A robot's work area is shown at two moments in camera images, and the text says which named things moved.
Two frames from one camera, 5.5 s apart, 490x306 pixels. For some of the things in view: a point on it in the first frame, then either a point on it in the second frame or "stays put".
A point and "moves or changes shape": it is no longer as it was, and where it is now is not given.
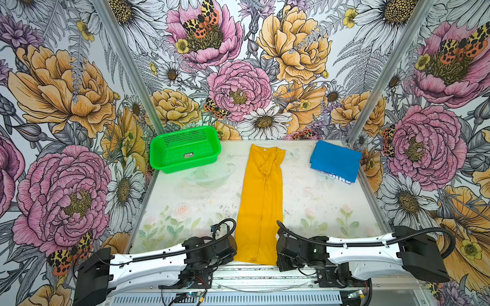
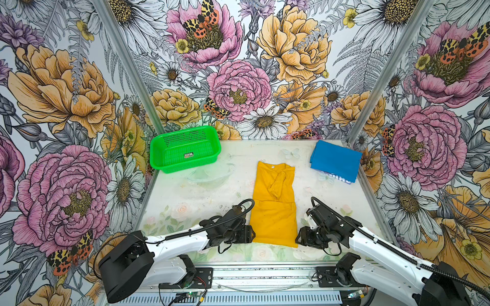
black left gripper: [226, 259] -> [245, 236]
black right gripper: [281, 263] -> [306, 240]
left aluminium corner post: [106, 14] stays put
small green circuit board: [193, 294] stays put
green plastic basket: [178, 150] stays put
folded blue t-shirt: [339, 162] stays put
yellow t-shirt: [261, 206] moves or changes shape
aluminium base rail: [271, 284] stays put
